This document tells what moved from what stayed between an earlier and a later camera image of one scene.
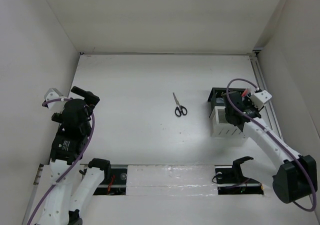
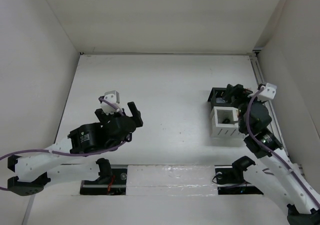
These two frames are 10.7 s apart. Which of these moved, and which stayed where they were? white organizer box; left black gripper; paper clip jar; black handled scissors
Moved: black handled scissors; left black gripper
Stayed: white organizer box; paper clip jar
